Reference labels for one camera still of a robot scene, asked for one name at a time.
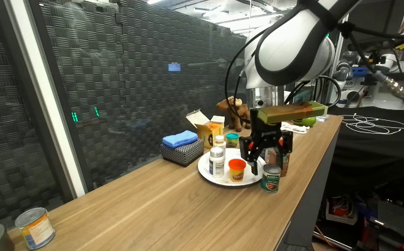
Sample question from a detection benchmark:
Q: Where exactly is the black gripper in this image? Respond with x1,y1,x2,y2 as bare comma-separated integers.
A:
239,109,292,176

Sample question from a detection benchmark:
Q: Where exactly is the green-label food can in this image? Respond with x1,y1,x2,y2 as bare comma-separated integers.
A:
260,165,281,193

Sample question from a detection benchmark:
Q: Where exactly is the orange-lid play-doh tub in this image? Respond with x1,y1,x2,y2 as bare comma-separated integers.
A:
228,159,246,182

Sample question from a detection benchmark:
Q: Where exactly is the white blue-label pill bottle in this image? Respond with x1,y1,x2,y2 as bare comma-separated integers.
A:
208,147,224,178

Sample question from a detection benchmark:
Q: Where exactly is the small cream pill bottle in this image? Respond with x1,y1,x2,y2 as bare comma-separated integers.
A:
214,136,225,148

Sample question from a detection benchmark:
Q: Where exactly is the red-lid spice jar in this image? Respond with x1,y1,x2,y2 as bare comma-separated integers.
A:
264,148,289,178

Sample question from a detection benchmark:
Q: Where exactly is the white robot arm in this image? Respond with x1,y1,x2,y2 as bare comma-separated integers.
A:
239,0,360,175

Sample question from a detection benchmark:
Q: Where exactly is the white paper plate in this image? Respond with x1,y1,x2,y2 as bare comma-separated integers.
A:
197,148,264,187

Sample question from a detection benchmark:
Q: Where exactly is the teal-lid play-doh tub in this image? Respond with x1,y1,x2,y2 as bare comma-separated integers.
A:
225,133,239,148

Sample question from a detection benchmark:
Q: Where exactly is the brown plush moose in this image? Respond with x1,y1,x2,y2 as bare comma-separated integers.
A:
215,97,250,133

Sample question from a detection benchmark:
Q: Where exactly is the green apple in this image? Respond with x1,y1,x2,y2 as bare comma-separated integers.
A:
300,118,316,127

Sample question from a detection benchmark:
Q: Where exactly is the yellow open cardboard box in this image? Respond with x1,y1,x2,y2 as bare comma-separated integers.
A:
186,111,224,150

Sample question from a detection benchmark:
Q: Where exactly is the blue folded cloth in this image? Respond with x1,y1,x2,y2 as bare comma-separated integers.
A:
161,130,197,148

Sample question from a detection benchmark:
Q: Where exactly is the tin can orange label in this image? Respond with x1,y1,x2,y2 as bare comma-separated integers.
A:
15,208,55,251

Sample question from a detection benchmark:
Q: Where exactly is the yellow-green wrist camera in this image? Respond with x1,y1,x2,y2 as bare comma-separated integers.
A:
257,101,327,125

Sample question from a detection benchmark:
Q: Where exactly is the white coiled cable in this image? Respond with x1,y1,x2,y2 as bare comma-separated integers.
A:
341,112,404,137

